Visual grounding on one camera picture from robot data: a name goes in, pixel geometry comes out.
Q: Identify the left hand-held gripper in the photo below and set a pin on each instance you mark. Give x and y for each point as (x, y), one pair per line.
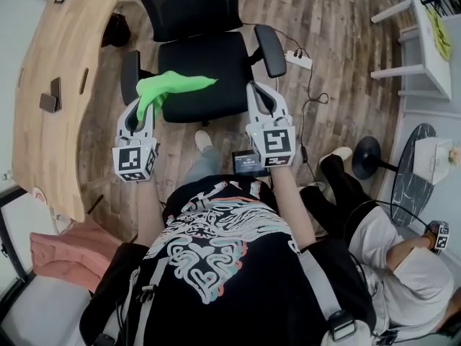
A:
(134, 161)

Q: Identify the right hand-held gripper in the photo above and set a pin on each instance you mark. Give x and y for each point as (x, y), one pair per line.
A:
(277, 141)

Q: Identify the black office chair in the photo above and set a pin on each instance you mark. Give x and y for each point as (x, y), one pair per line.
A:
(201, 60)

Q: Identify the person's right forearm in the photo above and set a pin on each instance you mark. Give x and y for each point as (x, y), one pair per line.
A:
(288, 200)

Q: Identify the person's left forearm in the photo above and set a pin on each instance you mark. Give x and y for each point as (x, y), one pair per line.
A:
(148, 211)

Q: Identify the yellow green cloth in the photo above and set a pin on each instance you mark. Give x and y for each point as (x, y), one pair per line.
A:
(440, 34)

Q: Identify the black screen device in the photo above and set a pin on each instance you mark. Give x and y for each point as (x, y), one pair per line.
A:
(248, 163)

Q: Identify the white power strip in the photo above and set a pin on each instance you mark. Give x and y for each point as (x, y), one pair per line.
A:
(299, 60)

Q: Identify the person's white shoe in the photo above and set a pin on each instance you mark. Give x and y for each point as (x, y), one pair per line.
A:
(203, 140)

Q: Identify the person's jeans leg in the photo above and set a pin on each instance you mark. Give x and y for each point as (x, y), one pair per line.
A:
(207, 166)

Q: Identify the dark phone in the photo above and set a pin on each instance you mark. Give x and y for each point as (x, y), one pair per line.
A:
(56, 92)

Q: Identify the dark brown wallet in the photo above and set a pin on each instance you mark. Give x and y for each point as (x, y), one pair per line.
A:
(48, 103)

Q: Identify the black bag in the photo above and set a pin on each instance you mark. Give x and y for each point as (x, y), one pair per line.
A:
(116, 31)

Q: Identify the curved wooden desk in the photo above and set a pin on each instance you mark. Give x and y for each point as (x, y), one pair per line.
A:
(54, 49)

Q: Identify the pink cushion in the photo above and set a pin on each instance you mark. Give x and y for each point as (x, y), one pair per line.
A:
(68, 256)

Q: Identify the round black marble table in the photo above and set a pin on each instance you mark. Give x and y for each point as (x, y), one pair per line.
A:
(410, 193)

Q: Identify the white perforated box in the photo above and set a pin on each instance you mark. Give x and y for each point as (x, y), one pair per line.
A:
(430, 160)

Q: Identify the person's black printed shirt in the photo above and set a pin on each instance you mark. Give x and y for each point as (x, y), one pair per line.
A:
(223, 294)

